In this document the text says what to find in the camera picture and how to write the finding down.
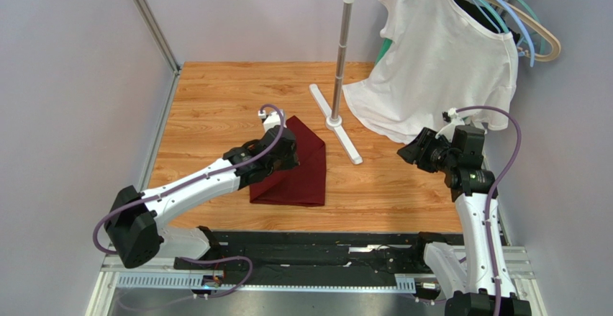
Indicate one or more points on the white clothes rack stand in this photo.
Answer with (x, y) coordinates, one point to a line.
(331, 110)

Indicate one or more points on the black garment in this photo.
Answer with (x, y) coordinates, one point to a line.
(486, 17)

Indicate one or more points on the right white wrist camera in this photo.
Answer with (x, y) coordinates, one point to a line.
(453, 119)

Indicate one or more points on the wooden hanger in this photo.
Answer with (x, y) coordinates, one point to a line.
(541, 37)

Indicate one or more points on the green garment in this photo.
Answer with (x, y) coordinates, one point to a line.
(386, 44)

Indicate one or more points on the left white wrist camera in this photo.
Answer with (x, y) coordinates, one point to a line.
(271, 119)

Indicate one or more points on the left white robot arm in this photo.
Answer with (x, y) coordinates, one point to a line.
(136, 219)

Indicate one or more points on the dark red cloth napkin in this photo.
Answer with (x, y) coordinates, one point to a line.
(303, 186)

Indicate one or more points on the teal plastic hanger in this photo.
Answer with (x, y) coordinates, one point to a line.
(483, 4)

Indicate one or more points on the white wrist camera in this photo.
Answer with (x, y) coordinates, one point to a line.
(453, 119)
(271, 119)

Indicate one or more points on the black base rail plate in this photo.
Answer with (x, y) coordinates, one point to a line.
(316, 259)

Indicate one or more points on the white t-shirt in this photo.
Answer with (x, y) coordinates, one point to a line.
(440, 58)

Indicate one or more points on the blue plastic hanger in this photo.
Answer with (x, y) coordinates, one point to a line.
(527, 25)

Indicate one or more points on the aluminium frame rail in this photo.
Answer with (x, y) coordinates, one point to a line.
(155, 30)

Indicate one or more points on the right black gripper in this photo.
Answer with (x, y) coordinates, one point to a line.
(422, 148)

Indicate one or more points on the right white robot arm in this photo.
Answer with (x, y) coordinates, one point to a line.
(481, 284)

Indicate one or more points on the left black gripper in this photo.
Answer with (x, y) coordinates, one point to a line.
(292, 160)

